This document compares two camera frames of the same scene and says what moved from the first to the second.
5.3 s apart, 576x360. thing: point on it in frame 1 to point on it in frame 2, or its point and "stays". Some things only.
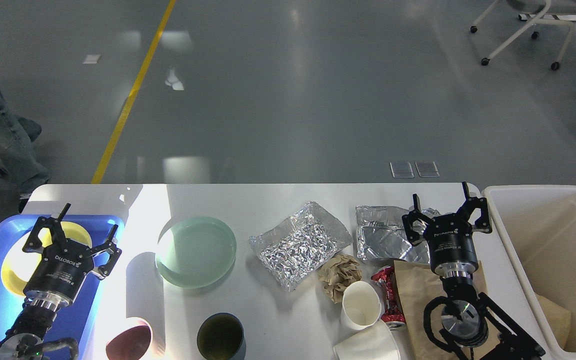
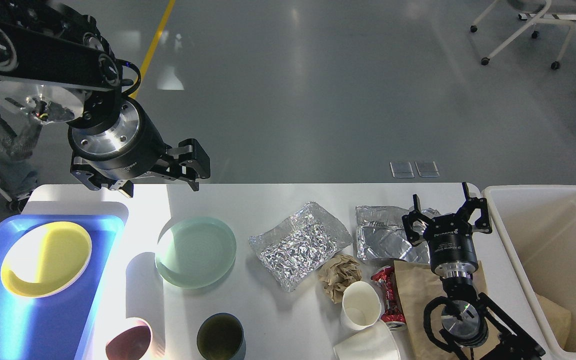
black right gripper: x=452 y=251 stays
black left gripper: x=59 y=269 to x=129 y=147
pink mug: x=133 y=340 stays
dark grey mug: x=221 y=336 stays
